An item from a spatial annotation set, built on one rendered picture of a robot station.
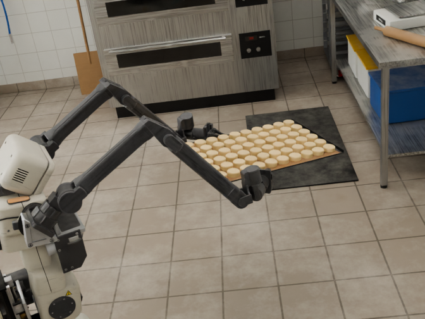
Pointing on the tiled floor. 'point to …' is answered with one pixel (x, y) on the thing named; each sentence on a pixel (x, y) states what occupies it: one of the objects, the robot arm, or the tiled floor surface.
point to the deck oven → (186, 51)
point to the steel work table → (412, 136)
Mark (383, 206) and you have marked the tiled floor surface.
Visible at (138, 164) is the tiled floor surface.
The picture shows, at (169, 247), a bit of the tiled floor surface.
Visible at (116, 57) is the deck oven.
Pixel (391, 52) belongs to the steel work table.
